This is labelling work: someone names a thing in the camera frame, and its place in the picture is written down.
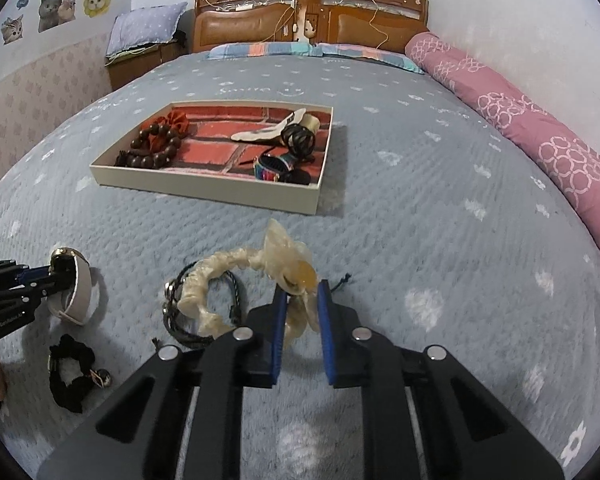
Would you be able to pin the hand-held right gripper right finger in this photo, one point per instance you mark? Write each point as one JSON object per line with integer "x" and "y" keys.
{"x": 326, "y": 340}

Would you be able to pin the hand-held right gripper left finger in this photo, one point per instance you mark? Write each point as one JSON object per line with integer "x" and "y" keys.
{"x": 277, "y": 340}

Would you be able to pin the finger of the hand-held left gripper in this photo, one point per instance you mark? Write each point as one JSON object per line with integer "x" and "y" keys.
{"x": 35, "y": 290}
{"x": 32, "y": 272}

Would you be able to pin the white watch band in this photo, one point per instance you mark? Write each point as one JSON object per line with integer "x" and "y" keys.
{"x": 80, "y": 285}

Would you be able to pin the black scrunchie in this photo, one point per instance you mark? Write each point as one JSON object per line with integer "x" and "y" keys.
{"x": 70, "y": 380}

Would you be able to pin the cream scrunchie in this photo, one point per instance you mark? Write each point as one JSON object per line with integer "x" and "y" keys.
{"x": 280, "y": 250}

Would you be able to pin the black claw clip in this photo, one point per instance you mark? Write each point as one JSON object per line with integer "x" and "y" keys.
{"x": 297, "y": 142}

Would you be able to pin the brick pattern tray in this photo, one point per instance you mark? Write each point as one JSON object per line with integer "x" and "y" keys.
{"x": 215, "y": 147}

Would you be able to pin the orange scrunchie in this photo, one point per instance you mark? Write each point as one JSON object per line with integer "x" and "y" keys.
{"x": 172, "y": 122}

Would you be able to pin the cream hair clip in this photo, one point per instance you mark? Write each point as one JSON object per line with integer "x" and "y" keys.
{"x": 260, "y": 132}

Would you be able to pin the wooden nightstand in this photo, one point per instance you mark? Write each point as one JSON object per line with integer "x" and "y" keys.
{"x": 135, "y": 67}

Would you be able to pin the lavender dotted pillow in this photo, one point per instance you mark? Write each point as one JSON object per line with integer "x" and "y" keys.
{"x": 145, "y": 25}

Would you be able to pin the pink circle pattern bolster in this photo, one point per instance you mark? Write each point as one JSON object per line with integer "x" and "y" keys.
{"x": 530, "y": 125}

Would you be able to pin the wooden bed headboard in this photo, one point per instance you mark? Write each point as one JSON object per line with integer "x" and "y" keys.
{"x": 245, "y": 25}

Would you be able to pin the tabby kitten wall sticker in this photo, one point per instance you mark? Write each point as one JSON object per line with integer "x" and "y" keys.
{"x": 12, "y": 29}

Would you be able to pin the grey cat wall sticker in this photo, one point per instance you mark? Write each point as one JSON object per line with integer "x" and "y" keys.
{"x": 55, "y": 12}

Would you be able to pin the sunflower cat wall sticker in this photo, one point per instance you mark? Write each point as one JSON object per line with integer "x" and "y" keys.
{"x": 96, "y": 1}

